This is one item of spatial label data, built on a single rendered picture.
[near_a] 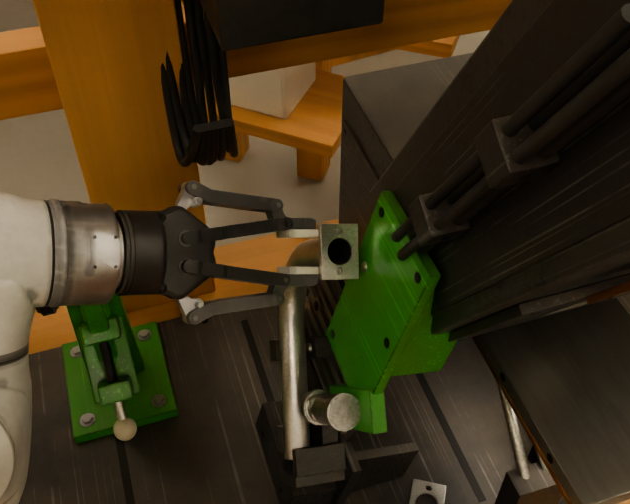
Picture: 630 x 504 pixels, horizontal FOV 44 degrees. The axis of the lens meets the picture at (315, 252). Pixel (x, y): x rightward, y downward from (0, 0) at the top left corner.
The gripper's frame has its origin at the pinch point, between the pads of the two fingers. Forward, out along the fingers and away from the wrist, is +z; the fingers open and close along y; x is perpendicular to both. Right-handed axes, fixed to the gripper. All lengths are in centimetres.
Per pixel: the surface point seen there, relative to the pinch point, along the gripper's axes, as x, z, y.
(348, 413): -0.5, 3.4, -16.4
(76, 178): 203, 22, 29
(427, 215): -20.9, -2.0, 2.4
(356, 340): 0.1, 4.8, -9.1
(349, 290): 1.2, 4.7, -4.0
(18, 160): 220, 6, 36
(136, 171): 26.5, -10.1, 10.5
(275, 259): 40.7, 16.0, -0.4
